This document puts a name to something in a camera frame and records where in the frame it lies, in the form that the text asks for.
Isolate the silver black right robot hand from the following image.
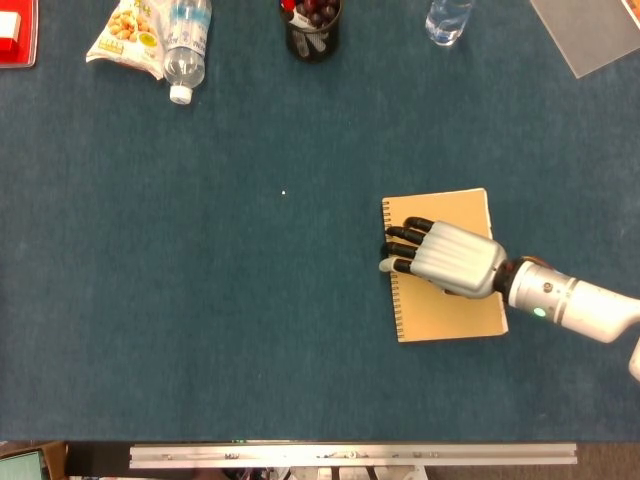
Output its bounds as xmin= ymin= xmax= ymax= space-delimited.
xmin=378 ymin=216 xmax=509 ymax=300

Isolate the tan spiral notebook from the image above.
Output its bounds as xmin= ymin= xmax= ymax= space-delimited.
xmin=381 ymin=187 xmax=510 ymax=344

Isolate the labelled water bottle white cap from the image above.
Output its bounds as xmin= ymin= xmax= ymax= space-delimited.
xmin=162 ymin=0 xmax=213 ymax=106

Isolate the clear drinking glass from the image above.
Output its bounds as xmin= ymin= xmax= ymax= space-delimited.
xmin=424 ymin=0 xmax=475 ymax=48

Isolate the black mesh pen holder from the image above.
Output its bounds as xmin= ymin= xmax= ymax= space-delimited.
xmin=278 ymin=0 xmax=345 ymax=64

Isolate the blue felt table cloth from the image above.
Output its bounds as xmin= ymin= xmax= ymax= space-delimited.
xmin=0 ymin=0 xmax=640 ymax=444

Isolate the red capped white marker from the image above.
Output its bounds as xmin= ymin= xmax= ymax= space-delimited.
xmin=280 ymin=0 xmax=329 ymax=55

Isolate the dark red grape bunch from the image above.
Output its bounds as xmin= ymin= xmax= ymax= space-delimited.
xmin=293 ymin=0 xmax=341 ymax=29

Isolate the peanut snack bag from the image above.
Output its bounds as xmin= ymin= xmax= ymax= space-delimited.
xmin=85 ymin=0 xmax=169 ymax=81

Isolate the teal screen device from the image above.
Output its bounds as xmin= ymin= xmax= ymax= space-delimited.
xmin=0 ymin=448 xmax=45 ymax=480

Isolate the red stamp pad tray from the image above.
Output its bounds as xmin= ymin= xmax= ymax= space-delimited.
xmin=0 ymin=0 xmax=40 ymax=69

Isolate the red and white small box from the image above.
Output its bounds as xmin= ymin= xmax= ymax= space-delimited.
xmin=0 ymin=10 xmax=23 ymax=51

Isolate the aluminium profile rail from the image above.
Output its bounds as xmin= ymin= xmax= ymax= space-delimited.
xmin=128 ymin=442 xmax=579 ymax=470

